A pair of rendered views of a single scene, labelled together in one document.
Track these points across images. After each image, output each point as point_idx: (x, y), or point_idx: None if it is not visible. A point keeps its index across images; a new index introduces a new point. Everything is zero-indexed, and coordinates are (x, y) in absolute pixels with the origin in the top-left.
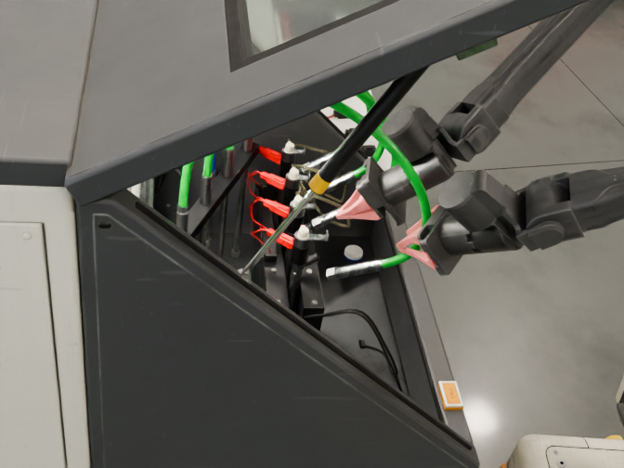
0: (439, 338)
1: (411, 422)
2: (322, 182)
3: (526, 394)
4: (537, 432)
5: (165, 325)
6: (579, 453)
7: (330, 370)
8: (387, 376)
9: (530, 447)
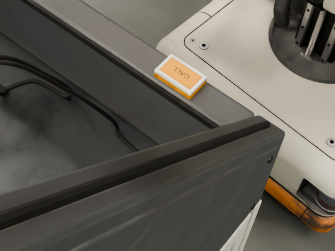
0: (100, 15)
1: (225, 167)
2: None
3: (113, 9)
4: (145, 33)
5: None
6: (209, 26)
7: (105, 231)
8: (63, 104)
9: (171, 51)
